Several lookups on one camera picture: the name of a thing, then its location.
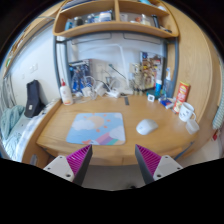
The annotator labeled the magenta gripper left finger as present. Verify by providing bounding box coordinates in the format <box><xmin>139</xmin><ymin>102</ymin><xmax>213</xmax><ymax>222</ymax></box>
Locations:
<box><xmin>44</xmin><ymin>145</ymin><xmax>92</xmax><ymax>186</ymax></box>

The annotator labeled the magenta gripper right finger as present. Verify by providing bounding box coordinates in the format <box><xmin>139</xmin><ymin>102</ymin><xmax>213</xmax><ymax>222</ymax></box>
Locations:
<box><xmin>135</xmin><ymin>144</ymin><xmax>182</xmax><ymax>184</ymax></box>

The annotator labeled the white computer mouse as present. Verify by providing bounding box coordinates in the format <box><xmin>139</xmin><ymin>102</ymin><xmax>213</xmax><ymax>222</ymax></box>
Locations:
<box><xmin>136</xmin><ymin>119</ymin><xmax>158</xmax><ymax>135</ymax></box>

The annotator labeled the pastel cloud mouse pad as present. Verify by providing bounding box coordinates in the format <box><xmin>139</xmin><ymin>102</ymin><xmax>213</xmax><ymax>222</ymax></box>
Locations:
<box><xmin>66</xmin><ymin>113</ymin><xmax>126</xmax><ymax>146</ymax></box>

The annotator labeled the clear plastic cup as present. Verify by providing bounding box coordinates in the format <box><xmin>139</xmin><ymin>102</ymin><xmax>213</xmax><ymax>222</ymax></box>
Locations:
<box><xmin>186</xmin><ymin>119</ymin><xmax>200</xmax><ymax>134</ymax></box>

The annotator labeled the bed with teal blanket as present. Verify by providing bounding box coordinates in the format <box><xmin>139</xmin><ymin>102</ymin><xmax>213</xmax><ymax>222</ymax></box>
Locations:
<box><xmin>0</xmin><ymin>99</ymin><xmax>61</xmax><ymax>168</ymax></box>

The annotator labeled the blue box on desk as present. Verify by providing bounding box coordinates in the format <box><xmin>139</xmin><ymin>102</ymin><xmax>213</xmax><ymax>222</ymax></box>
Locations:
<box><xmin>159</xmin><ymin>99</ymin><xmax>174</xmax><ymax>109</ymax></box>

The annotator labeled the white mug with pattern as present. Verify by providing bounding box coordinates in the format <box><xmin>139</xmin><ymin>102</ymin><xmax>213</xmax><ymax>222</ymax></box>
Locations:
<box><xmin>179</xmin><ymin>102</ymin><xmax>196</xmax><ymax>122</ymax></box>

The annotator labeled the small white cube clock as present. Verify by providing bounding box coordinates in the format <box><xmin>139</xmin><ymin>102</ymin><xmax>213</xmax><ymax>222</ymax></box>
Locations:
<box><xmin>147</xmin><ymin>94</ymin><xmax>155</xmax><ymax>102</ymax></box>

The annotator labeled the black backpack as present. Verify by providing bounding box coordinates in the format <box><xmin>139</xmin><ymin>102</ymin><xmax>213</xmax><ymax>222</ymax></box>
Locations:
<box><xmin>25</xmin><ymin>80</ymin><xmax>45</xmax><ymax>118</ymax></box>

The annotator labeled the white lotion bottle red cap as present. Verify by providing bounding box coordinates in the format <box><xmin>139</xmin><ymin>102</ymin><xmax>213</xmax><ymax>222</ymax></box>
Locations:
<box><xmin>60</xmin><ymin>80</ymin><xmax>73</xmax><ymax>105</ymax></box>

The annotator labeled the red snack canister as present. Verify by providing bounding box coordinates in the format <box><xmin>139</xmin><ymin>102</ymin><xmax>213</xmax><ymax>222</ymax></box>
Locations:
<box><xmin>173</xmin><ymin>82</ymin><xmax>190</xmax><ymax>113</ymax></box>

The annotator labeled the blue spray bottle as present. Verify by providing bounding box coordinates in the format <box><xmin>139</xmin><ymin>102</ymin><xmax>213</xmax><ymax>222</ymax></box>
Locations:
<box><xmin>163</xmin><ymin>68</ymin><xmax>172</xmax><ymax>98</ymax></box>

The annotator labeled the wooden desk hutch shelf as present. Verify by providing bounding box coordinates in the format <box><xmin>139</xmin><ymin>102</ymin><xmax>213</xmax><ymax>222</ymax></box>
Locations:
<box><xmin>53</xmin><ymin>0</ymin><xmax>179</xmax><ymax>38</ymax></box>

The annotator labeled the white power adapter with cables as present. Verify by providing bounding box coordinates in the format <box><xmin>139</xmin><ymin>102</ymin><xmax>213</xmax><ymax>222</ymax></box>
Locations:
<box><xmin>107</xmin><ymin>90</ymin><xmax>120</xmax><ymax>98</ymax></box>

